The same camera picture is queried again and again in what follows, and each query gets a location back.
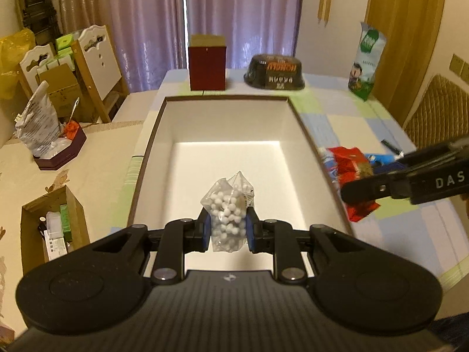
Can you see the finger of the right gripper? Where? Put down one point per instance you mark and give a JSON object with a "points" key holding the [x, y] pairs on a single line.
{"points": [[370, 189]]}

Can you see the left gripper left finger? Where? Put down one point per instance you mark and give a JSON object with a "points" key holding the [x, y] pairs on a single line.
{"points": [[171, 244]]}

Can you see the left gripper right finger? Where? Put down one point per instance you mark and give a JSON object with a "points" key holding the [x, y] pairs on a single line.
{"points": [[279, 239]]}

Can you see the red candy wrapper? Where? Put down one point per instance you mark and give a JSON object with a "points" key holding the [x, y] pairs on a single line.
{"points": [[351, 165]]}

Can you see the cotton swab bag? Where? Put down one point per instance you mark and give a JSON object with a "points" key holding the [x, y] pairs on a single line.
{"points": [[227, 202]]}

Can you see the small dark green tube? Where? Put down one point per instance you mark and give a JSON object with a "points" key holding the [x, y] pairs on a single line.
{"points": [[395, 150]]}

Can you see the quilted beige chair cushion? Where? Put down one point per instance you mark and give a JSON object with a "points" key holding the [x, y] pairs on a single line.
{"points": [[441, 115]]}

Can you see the blue toothpaste box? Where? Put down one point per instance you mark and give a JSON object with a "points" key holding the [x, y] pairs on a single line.
{"points": [[329, 163]]}

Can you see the large brown cardboard box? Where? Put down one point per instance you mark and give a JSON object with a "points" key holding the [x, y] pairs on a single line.
{"points": [[190, 142]]}

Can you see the small open cardboard box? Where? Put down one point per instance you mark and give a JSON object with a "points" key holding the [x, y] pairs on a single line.
{"points": [[51, 226]]}

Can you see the green snack bag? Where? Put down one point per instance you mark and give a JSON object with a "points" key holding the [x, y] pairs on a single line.
{"points": [[370, 48]]}

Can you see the dark red tray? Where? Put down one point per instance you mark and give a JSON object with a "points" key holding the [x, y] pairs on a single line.
{"points": [[65, 155]]}

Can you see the black instant noodle bowl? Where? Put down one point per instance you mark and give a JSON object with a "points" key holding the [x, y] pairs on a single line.
{"points": [[275, 72]]}

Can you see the dark red square box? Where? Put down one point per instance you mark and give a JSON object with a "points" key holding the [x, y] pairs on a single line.
{"points": [[207, 62]]}

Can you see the brown carton on chair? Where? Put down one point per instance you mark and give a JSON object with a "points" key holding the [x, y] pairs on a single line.
{"points": [[63, 89]]}

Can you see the white wooden chair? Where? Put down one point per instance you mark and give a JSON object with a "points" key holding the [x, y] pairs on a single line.
{"points": [[28, 66], [98, 66]]}

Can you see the purple curtain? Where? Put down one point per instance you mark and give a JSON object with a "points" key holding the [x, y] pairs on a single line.
{"points": [[151, 36]]}

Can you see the yellow plastic bag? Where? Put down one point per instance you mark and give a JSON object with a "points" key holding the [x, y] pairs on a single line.
{"points": [[13, 49]]}

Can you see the black folding ladder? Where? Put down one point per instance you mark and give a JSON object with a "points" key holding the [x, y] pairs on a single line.
{"points": [[40, 16]]}

